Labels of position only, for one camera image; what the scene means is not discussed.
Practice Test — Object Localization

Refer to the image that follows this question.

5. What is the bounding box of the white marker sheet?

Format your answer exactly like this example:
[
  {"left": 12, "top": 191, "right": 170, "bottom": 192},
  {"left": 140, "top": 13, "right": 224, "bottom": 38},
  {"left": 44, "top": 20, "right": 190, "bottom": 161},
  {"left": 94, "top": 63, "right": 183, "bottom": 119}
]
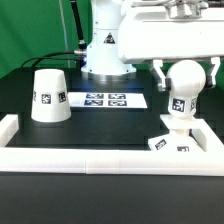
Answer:
[{"left": 68, "top": 92, "right": 147, "bottom": 109}]

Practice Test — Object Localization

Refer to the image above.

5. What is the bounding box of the white U-shaped fence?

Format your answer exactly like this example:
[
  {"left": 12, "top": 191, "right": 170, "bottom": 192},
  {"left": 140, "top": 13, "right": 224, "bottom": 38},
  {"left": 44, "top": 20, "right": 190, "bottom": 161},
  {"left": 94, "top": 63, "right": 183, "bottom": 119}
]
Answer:
[{"left": 0, "top": 114, "right": 224, "bottom": 176}]

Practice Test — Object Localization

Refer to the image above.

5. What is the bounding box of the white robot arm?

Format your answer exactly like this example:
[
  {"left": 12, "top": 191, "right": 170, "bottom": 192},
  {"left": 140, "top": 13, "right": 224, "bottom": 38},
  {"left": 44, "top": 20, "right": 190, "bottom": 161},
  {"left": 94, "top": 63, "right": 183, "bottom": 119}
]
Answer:
[{"left": 82, "top": 0, "right": 224, "bottom": 91}]

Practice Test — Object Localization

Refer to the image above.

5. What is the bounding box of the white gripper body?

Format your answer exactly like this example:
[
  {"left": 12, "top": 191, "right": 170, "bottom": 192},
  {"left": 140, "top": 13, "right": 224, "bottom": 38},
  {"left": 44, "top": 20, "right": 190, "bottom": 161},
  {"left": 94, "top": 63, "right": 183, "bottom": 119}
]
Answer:
[{"left": 118, "top": 0, "right": 224, "bottom": 64}]

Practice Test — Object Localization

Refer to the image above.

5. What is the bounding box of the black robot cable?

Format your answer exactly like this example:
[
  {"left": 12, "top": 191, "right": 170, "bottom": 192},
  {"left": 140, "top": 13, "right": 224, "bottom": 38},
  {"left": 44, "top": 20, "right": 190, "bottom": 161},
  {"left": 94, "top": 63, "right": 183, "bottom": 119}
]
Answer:
[{"left": 20, "top": 0, "right": 88, "bottom": 69}]

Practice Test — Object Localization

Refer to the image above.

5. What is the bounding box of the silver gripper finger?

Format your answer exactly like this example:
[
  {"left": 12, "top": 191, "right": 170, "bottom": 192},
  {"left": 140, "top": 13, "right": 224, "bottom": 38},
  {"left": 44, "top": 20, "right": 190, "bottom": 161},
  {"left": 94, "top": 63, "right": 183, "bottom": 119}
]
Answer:
[
  {"left": 206, "top": 57, "right": 221, "bottom": 88},
  {"left": 150, "top": 59, "right": 171, "bottom": 92}
]

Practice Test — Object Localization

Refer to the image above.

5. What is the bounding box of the white lamp shade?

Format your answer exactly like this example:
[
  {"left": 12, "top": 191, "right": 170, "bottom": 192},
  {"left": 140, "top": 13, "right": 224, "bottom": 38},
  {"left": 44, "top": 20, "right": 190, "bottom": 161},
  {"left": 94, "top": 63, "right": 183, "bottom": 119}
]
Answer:
[{"left": 31, "top": 69, "right": 71, "bottom": 123}]

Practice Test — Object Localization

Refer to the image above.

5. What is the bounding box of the white lamp bulb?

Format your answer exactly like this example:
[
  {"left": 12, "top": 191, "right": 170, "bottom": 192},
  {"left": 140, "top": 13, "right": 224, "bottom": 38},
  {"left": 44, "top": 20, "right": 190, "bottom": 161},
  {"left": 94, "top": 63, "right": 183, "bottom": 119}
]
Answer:
[{"left": 167, "top": 60, "right": 206, "bottom": 119}]

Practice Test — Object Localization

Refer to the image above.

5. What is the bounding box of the white lamp base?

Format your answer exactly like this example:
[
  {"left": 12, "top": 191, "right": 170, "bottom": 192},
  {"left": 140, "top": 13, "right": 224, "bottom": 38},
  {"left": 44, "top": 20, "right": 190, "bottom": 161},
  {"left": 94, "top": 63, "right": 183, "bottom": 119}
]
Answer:
[{"left": 148, "top": 114, "right": 204, "bottom": 152}]

